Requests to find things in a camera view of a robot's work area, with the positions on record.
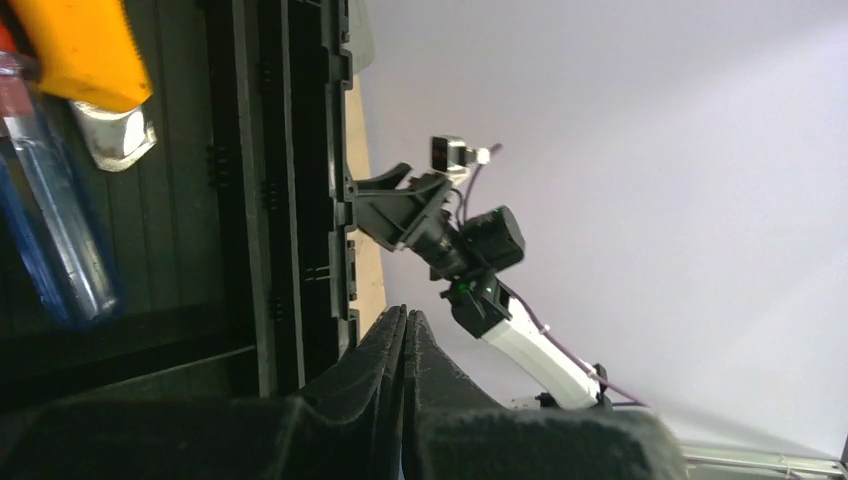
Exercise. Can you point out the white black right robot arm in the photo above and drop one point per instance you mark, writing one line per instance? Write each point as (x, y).
(489, 310)

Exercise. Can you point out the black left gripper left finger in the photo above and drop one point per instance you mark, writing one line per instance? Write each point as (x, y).
(345, 424)

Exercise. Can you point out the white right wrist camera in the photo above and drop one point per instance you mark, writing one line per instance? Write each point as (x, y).
(452, 157)

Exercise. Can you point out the black plastic toolbox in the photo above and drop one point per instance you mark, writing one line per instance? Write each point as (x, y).
(229, 236)

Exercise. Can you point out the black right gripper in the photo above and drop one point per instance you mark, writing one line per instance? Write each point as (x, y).
(412, 217)

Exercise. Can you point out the orange utility knife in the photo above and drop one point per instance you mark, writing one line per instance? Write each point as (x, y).
(87, 54)

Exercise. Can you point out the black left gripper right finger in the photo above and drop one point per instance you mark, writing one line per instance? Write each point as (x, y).
(454, 430)

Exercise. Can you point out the red blue small screwdriver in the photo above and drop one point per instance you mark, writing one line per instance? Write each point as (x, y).
(49, 216)

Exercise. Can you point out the aluminium frame rail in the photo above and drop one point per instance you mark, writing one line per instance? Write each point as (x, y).
(707, 462)

